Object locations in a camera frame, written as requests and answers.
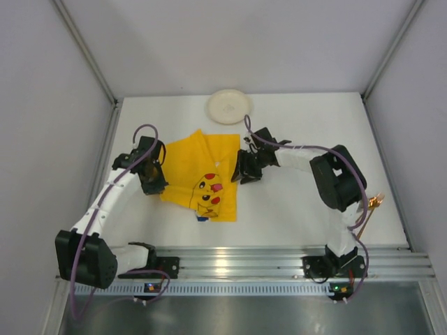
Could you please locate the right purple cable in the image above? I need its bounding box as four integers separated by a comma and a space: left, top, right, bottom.
243, 114, 372, 302

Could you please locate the slotted cable duct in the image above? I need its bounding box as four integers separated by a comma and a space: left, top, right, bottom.
95, 281, 352, 297

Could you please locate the cream round plate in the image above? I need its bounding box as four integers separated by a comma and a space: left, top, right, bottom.
205, 89, 253, 125

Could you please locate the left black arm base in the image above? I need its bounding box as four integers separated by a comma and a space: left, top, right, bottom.
155, 256, 180, 279

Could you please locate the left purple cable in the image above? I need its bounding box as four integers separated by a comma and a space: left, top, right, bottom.
69, 124, 173, 321

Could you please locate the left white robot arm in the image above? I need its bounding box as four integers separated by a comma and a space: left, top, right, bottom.
55, 136, 168, 289

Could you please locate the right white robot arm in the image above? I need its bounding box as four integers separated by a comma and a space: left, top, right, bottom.
231, 127, 367, 271

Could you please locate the left aluminium frame post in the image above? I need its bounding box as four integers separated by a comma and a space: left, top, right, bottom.
50, 0, 117, 105

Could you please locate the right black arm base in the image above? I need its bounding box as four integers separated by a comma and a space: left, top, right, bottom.
302, 255, 367, 282

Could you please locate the right aluminium frame post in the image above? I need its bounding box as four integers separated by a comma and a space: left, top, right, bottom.
360, 0, 427, 103

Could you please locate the aluminium frame post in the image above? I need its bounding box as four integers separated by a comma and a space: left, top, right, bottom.
50, 0, 117, 105
360, 0, 427, 103

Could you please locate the purple cable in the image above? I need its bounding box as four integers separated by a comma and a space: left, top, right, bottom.
243, 114, 372, 302
69, 124, 173, 321

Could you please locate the aluminium mounting rail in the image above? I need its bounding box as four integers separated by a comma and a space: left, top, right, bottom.
156, 246, 435, 281

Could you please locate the gold spoon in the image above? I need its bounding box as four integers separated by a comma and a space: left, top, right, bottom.
356, 193, 385, 239

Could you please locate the yellow Pikachu placemat cloth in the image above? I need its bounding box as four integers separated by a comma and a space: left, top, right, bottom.
160, 129, 240, 222

